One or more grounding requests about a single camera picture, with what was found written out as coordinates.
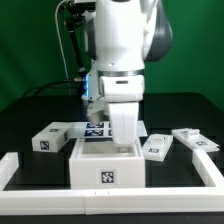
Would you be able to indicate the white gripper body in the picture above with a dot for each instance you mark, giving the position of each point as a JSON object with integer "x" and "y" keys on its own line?
{"x": 123, "y": 120}

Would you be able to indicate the white cabinet door panel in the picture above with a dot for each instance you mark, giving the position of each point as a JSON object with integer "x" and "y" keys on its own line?
{"x": 193, "y": 139}
{"x": 156, "y": 147}

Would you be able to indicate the white cabinet body box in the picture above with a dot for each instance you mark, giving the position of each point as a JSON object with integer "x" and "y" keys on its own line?
{"x": 101, "y": 165}

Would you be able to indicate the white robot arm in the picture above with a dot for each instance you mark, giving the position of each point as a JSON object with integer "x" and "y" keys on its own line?
{"x": 121, "y": 37}

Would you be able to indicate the white cabinet top block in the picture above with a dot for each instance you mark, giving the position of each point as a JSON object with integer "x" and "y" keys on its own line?
{"x": 53, "y": 137}

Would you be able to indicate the white sheet with markers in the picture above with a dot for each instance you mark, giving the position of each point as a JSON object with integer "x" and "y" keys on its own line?
{"x": 88, "y": 130}

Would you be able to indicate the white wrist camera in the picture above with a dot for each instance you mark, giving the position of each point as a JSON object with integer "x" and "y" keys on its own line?
{"x": 96, "y": 111}

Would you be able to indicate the white U-shaped fence frame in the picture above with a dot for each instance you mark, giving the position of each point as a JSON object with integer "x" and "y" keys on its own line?
{"x": 208, "y": 198}

